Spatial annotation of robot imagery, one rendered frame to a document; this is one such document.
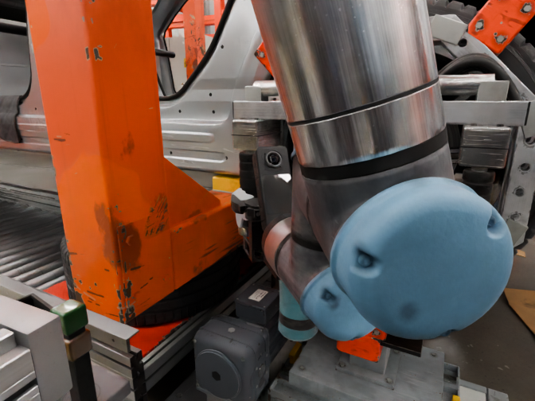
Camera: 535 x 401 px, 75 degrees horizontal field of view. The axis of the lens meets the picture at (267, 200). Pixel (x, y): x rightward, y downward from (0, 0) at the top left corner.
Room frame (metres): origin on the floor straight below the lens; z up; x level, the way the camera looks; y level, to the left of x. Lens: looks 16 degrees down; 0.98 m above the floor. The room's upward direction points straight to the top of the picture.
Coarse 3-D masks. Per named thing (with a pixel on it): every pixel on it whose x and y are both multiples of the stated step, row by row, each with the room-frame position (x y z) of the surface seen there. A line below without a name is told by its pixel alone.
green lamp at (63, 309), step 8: (64, 304) 0.50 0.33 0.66; (72, 304) 0.50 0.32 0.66; (80, 304) 0.50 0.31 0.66; (56, 312) 0.48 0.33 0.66; (64, 312) 0.48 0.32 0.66; (72, 312) 0.48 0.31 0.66; (80, 312) 0.49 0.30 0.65; (64, 320) 0.47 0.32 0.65; (72, 320) 0.48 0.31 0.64; (80, 320) 0.49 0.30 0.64; (64, 328) 0.47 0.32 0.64; (72, 328) 0.48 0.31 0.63; (80, 328) 0.49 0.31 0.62
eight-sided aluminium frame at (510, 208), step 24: (432, 24) 0.66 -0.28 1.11; (456, 24) 0.64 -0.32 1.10; (456, 48) 0.64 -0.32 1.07; (480, 48) 0.63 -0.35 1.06; (480, 72) 0.62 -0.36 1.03; (528, 96) 0.59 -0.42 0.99; (528, 120) 0.58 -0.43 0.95; (528, 144) 0.58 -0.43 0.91; (528, 168) 0.59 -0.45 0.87; (504, 192) 0.61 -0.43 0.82; (528, 192) 0.58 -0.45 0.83; (504, 216) 0.59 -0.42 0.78; (528, 216) 0.57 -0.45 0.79
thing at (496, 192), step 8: (440, 48) 0.73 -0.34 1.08; (440, 56) 0.77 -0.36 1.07; (448, 56) 0.72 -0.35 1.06; (464, 96) 0.72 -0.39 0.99; (288, 128) 0.88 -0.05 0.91; (512, 128) 0.67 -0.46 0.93; (288, 136) 0.89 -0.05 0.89; (288, 144) 0.90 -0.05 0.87; (288, 152) 0.90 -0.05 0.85; (456, 152) 0.72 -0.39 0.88; (456, 160) 0.72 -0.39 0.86; (504, 168) 0.70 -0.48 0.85; (496, 176) 0.77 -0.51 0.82; (496, 184) 0.73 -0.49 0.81; (496, 192) 0.70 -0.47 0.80; (496, 200) 0.67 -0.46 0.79; (496, 208) 0.67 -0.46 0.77
